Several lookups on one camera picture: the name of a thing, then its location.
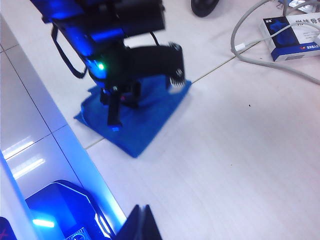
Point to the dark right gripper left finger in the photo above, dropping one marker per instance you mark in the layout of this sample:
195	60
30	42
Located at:
132	227

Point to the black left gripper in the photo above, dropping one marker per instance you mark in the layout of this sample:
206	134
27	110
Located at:
115	75

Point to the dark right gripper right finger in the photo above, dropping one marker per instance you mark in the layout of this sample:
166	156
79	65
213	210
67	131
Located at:
150	227

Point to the blue microfiber rag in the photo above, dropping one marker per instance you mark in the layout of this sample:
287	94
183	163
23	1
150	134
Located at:
140	130

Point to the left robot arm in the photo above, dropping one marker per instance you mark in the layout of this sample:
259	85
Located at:
75	35

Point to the black robot base chassis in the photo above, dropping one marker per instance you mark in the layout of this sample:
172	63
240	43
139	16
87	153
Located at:
62	205

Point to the black computer mouse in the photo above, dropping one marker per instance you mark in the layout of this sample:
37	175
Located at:
203	7

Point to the blue white medicine box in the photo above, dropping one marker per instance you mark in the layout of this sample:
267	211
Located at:
282	37

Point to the black finned wrist camera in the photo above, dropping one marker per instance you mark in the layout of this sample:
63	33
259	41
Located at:
155	60

